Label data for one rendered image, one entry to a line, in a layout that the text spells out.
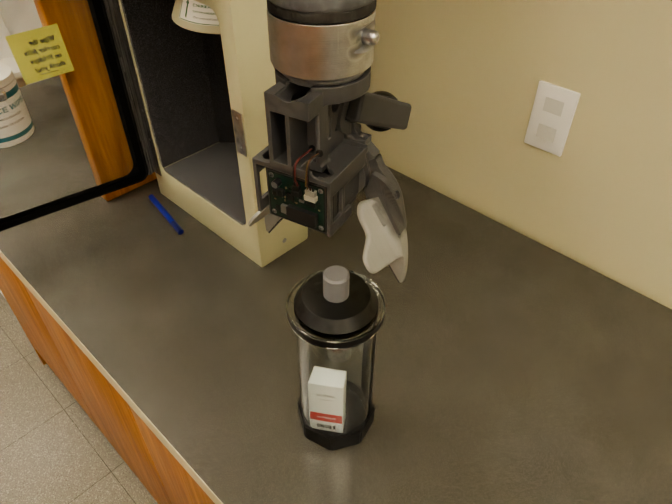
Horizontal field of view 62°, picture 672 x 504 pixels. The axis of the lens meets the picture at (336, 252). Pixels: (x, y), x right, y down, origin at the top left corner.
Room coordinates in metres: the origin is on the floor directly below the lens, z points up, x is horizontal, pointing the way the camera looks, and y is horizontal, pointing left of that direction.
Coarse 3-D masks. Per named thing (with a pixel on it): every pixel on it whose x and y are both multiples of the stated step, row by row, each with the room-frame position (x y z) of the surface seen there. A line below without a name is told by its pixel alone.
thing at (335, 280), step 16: (336, 272) 0.42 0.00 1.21; (304, 288) 0.43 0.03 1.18; (320, 288) 0.43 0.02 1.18; (336, 288) 0.41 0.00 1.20; (352, 288) 0.43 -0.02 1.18; (368, 288) 0.43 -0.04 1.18; (304, 304) 0.40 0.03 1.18; (320, 304) 0.40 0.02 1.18; (336, 304) 0.40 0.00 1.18; (352, 304) 0.40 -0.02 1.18; (368, 304) 0.40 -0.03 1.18; (304, 320) 0.39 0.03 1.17; (320, 320) 0.38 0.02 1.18; (336, 320) 0.38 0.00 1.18; (352, 320) 0.38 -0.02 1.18; (368, 320) 0.39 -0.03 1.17
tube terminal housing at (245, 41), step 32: (224, 0) 0.72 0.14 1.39; (256, 0) 0.74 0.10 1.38; (224, 32) 0.73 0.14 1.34; (256, 32) 0.74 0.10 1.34; (256, 64) 0.73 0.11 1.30; (256, 96) 0.73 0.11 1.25; (256, 128) 0.73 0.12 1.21; (160, 192) 0.93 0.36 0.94; (192, 192) 0.84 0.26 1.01; (224, 224) 0.78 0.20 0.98; (256, 224) 0.71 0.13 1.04; (288, 224) 0.76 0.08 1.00; (256, 256) 0.72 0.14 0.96
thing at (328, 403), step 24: (288, 312) 0.41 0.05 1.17; (384, 312) 0.41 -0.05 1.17; (312, 336) 0.37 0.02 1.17; (336, 336) 0.37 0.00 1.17; (360, 336) 0.37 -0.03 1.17; (312, 360) 0.38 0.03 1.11; (336, 360) 0.37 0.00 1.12; (360, 360) 0.38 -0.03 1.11; (312, 384) 0.38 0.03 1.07; (336, 384) 0.37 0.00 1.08; (360, 384) 0.38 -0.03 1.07; (312, 408) 0.38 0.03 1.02; (336, 408) 0.37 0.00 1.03; (360, 408) 0.39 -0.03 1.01; (336, 432) 0.37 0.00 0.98
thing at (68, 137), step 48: (0, 0) 0.83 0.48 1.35; (48, 0) 0.87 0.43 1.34; (0, 48) 0.82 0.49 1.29; (48, 48) 0.86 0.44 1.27; (96, 48) 0.90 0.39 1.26; (0, 96) 0.80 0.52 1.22; (48, 96) 0.84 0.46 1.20; (96, 96) 0.88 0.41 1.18; (0, 144) 0.79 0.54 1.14; (48, 144) 0.83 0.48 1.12; (96, 144) 0.87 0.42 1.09; (0, 192) 0.77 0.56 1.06; (48, 192) 0.81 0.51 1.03
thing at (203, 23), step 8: (176, 0) 0.85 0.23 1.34; (184, 0) 0.83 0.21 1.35; (192, 0) 0.82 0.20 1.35; (176, 8) 0.84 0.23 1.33; (184, 8) 0.83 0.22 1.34; (192, 8) 0.82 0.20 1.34; (200, 8) 0.81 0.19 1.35; (208, 8) 0.81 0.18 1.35; (176, 16) 0.84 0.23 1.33; (184, 16) 0.82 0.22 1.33; (192, 16) 0.81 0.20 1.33; (200, 16) 0.81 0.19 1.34; (208, 16) 0.80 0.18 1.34; (216, 16) 0.80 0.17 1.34; (184, 24) 0.82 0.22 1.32; (192, 24) 0.81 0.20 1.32; (200, 24) 0.80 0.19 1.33; (208, 24) 0.80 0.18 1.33; (216, 24) 0.80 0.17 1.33; (200, 32) 0.80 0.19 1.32; (208, 32) 0.80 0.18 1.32; (216, 32) 0.79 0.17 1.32
